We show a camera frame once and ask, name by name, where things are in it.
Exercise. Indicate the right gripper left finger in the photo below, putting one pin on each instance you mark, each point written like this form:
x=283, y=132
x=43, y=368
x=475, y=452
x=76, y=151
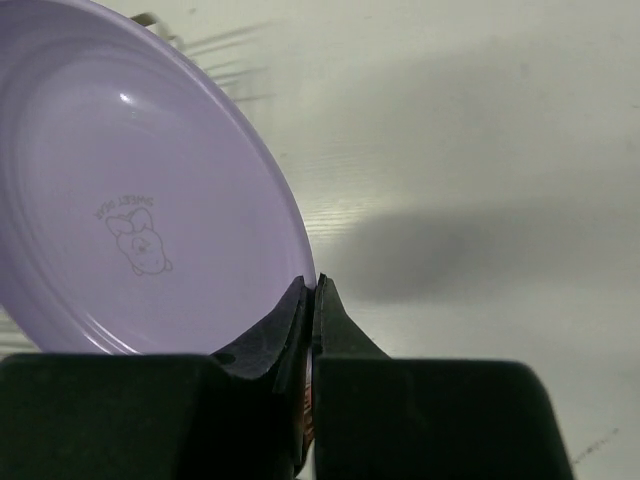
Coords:
x=237, y=413

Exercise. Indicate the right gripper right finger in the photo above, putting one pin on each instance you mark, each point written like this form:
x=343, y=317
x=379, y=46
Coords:
x=376, y=417

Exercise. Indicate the purple plate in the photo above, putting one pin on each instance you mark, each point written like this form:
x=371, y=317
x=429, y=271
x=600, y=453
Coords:
x=140, y=210

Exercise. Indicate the wire dish rack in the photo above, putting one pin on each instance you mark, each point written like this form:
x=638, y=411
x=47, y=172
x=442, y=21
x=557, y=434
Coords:
x=229, y=58

